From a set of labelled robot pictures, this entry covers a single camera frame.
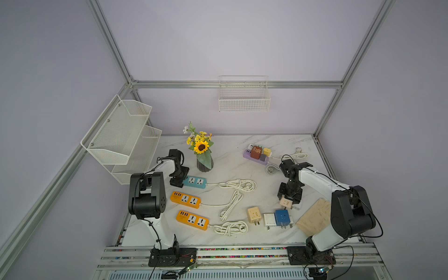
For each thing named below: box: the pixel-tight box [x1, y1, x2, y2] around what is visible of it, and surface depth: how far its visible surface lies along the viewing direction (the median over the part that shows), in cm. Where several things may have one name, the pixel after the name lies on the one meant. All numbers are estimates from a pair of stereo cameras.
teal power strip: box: [182, 175, 208, 189], surface depth 97 cm
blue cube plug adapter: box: [274, 209, 291, 230], surface depth 82 cm
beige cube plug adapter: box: [247, 206, 262, 226], surface depth 82 cm
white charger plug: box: [263, 212, 277, 231], surface depth 84 cm
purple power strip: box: [242, 149, 271, 166], surface depth 107 cm
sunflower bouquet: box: [183, 121, 215, 170], surface depth 84 cm
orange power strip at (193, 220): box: [175, 210, 210, 231], surface depth 84 cm
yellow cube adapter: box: [263, 147, 272, 157], surface depth 106 cm
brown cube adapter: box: [250, 145, 263, 160], surface depth 105 cm
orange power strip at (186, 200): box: [170, 191, 202, 209], surface depth 90 cm
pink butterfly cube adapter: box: [279, 194, 293, 209], surface depth 85 cm
